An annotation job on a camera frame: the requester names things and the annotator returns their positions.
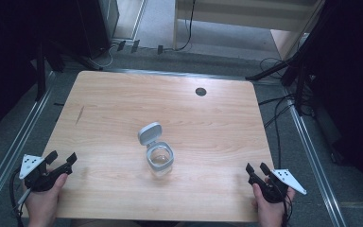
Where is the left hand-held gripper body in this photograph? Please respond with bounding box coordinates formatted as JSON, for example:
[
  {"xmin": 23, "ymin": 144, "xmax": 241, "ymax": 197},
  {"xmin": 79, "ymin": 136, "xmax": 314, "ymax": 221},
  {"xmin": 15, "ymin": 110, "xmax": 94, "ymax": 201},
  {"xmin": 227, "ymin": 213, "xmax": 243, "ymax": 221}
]
[{"xmin": 18, "ymin": 153, "xmax": 74, "ymax": 193}]

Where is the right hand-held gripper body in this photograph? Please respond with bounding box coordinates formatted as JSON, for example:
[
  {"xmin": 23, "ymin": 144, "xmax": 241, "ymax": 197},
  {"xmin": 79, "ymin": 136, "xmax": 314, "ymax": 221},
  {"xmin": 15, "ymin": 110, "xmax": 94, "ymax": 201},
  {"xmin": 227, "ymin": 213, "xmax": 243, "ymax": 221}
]
[{"xmin": 248, "ymin": 167, "xmax": 308, "ymax": 204}]

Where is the clear jar with grey lid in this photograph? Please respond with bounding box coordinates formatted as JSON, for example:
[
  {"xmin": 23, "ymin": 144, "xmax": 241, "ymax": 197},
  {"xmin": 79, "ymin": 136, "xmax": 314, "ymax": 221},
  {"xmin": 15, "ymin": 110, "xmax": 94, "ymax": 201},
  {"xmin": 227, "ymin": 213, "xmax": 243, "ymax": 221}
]
[{"xmin": 137, "ymin": 121, "xmax": 175, "ymax": 178}]

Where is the person's left hand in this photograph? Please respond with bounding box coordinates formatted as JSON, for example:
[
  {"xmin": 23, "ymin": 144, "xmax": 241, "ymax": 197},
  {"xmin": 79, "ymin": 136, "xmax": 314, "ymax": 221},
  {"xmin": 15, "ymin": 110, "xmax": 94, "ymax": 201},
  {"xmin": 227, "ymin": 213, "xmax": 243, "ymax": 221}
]
[{"xmin": 23, "ymin": 172, "xmax": 69, "ymax": 227}]

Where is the person's right hand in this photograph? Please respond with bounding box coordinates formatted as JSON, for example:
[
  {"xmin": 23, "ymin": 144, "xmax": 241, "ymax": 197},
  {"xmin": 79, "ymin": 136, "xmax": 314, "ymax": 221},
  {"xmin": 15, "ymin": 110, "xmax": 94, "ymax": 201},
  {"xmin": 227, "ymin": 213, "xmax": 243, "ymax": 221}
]
[{"xmin": 251, "ymin": 182, "xmax": 296, "ymax": 227}]

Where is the black tripod stand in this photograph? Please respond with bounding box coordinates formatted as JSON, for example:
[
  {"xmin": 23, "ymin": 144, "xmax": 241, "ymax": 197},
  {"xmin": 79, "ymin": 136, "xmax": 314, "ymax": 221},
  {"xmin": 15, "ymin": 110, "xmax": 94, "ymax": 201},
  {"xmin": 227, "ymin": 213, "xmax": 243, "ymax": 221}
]
[{"xmin": 245, "ymin": 46, "xmax": 318, "ymax": 116}]

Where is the black computer tower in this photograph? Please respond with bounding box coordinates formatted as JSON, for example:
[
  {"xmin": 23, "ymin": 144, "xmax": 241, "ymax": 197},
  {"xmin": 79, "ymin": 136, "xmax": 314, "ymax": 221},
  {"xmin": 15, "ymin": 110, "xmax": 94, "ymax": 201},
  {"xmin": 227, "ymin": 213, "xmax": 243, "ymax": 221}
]
[{"xmin": 75, "ymin": 0, "xmax": 121, "ymax": 60}]

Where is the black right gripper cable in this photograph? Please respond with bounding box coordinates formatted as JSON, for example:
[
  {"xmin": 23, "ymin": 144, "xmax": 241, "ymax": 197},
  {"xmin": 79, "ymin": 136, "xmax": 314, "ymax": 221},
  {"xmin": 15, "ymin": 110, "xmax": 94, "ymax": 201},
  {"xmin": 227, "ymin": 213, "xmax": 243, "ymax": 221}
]
[{"xmin": 281, "ymin": 192, "xmax": 294, "ymax": 227}]

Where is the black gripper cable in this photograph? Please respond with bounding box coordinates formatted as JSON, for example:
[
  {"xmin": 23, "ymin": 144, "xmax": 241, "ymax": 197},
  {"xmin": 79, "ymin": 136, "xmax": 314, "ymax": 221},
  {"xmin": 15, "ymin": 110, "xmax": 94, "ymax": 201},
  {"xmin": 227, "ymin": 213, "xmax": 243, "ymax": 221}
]
[
  {"xmin": 281, "ymin": 192, "xmax": 294, "ymax": 227},
  {"xmin": 9, "ymin": 169, "xmax": 26, "ymax": 227}
]

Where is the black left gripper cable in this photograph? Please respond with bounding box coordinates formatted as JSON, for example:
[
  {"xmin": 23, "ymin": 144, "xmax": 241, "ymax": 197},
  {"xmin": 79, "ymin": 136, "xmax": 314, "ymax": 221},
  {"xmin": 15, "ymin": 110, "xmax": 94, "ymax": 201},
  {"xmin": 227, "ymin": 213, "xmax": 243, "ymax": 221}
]
[{"xmin": 9, "ymin": 169, "xmax": 26, "ymax": 227}]

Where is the metal floor rail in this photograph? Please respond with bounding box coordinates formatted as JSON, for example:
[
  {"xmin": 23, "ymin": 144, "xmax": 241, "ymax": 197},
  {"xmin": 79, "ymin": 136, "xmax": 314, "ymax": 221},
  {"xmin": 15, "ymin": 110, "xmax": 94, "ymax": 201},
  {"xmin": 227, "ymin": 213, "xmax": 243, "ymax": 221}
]
[
  {"xmin": 284, "ymin": 89, "xmax": 348, "ymax": 227},
  {"xmin": 112, "ymin": 67, "xmax": 248, "ymax": 81},
  {"xmin": 0, "ymin": 71, "xmax": 57, "ymax": 216}
]

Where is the black floor cable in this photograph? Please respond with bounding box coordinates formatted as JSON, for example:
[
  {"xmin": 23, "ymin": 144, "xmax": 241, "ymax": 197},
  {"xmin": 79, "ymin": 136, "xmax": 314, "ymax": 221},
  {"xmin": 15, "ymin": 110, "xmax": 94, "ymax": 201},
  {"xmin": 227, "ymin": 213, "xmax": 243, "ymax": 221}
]
[{"xmin": 257, "ymin": 56, "xmax": 298, "ymax": 169}]

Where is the white floor cable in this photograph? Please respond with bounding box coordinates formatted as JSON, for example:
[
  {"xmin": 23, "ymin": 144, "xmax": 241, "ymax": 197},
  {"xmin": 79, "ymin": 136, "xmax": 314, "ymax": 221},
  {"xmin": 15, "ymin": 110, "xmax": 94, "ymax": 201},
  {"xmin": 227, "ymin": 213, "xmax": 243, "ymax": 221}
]
[{"xmin": 89, "ymin": 43, "xmax": 116, "ymax": 69}]

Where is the light wooden furniture frame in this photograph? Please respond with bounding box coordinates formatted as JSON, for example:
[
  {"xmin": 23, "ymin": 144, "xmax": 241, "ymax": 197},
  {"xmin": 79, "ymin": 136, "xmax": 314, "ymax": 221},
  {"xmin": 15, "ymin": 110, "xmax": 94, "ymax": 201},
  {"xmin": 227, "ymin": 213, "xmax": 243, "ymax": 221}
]
[{"xmin": 172, "ymin": 0, "xmax": 326, "ymax": 61}]

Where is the black hanging cable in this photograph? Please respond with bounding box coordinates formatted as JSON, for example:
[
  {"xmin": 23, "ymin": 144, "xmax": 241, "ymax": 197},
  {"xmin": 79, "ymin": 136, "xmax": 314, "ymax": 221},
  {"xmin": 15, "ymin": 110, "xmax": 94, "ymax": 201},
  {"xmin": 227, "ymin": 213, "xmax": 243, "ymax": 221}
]
[{"xmin": 171, "ymin": 0, "xmax": 198, "ymax": 52}]

